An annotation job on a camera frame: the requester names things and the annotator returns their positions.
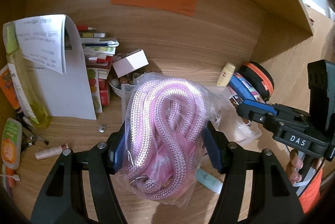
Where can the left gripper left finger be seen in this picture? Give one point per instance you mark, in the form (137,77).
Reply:
(61,198)

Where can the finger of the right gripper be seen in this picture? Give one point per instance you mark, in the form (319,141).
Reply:
(255,111)

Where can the orange sleeve forearm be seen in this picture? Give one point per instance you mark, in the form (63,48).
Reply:
(311,195)

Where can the right hand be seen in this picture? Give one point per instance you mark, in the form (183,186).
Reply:
(296,163)

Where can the black orange round case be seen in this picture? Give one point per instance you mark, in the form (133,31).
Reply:
(259,78)

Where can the small cream lotion bottle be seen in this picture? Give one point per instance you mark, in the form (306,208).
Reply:
(226,74)

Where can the white red lip balm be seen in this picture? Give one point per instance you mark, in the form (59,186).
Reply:
(51,152)

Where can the orange green tube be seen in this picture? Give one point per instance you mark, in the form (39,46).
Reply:
(11,143)

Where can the yellow green spray bottle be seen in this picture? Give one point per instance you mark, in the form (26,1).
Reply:
(32,107)

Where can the small white pink box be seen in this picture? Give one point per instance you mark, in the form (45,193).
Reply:
(134,61)

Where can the orange packet behind bottle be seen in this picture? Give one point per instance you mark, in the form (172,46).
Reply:
(7,87)

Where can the stack of snack packets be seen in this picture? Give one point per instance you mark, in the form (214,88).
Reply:
(99,49)

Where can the white folded paper stand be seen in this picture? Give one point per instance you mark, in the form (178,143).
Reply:
(55,64)

